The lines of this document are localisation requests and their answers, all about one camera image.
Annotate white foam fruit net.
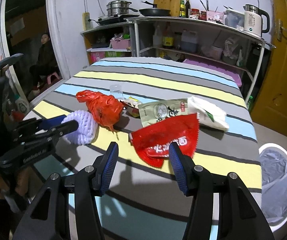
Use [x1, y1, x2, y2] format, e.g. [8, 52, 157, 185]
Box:
[62, 110, 98, 145]

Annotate red plastic bag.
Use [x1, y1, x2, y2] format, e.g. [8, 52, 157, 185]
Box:
[76, 90, 123, 132]

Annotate clear plastic cup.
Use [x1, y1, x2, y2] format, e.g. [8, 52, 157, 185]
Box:
[109, 84, 124, 100]

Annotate small colourful wrapper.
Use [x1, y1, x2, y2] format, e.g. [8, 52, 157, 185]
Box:
[119, 97, 142, 118]

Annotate green grey snack wrapper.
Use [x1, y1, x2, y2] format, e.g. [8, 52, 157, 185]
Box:
[139, 99, 188, 127]

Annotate red noodle wrapper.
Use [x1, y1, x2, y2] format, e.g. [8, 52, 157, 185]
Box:
[130, 113, 199, 168]

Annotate white bag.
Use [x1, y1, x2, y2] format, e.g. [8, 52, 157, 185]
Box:
[188, 96, 229, 132]

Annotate white trash bin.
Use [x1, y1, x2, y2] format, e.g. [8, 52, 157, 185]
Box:
[258, 142, 287, 233]

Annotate metal kitchen shelf rack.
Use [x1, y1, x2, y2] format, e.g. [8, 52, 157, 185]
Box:
[126, 16, 273, 102]

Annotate left hand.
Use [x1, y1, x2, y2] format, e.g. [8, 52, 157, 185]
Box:
[0, 167, 31, 199]

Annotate grey bin liner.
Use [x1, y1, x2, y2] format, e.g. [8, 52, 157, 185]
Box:
[259, 147, 287, 227]

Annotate seated person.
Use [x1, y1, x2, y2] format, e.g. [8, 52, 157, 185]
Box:
[30, 33, 59, 92]

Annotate striped tablecloth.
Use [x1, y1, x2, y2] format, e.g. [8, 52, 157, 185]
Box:
[28, 57, 262, 239]

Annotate pink basket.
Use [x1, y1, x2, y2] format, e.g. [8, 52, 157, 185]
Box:
[110, 38, 131, 50]

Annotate wooden door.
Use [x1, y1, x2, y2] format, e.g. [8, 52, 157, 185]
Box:
[251, 0, 287, 136]

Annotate steel steamer pot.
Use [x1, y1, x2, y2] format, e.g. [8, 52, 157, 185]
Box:
[106, 0, 138, 17]

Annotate yellow oil bottle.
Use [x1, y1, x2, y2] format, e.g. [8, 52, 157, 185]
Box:
[162, 24, 174, 48]

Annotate purple lid storage box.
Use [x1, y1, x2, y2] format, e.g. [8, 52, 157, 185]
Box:
[183, 59, 242, 88]

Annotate black frying pan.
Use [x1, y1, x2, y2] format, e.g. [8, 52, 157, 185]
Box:
[139, 1, 171, 17]

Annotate dark liquid jug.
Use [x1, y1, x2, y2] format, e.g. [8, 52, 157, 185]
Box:
[180, 30, 198, 53]

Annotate green glass bottle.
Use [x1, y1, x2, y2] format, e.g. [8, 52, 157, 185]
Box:
[179, 0, 186, 18]

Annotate dark soy sauce bottle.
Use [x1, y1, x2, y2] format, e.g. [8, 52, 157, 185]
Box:
[185, 0, 191, 18]

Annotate red jar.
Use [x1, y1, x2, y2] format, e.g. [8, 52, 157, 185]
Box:
[190, 8, 200, 19]

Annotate pink utensil holder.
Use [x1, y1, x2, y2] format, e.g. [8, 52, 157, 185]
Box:
[206, 11, 224, 24]

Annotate white electric kettle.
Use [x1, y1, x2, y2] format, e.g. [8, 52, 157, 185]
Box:
[243, 4, 270, 37]

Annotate clear plastic container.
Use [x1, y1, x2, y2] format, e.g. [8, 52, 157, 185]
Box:
[224, 9, 244, 29]

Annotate door handle lock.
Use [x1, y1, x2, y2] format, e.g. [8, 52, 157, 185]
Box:
[276, 19, 287, 42]

